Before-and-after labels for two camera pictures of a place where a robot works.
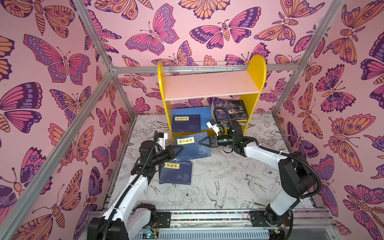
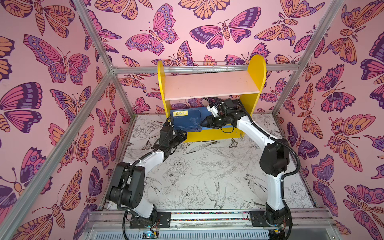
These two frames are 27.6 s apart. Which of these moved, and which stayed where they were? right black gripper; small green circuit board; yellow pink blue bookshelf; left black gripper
Moved: left black gripper; right black gripper
Stayed: small green circuit board; yellow pink blue bookshelf
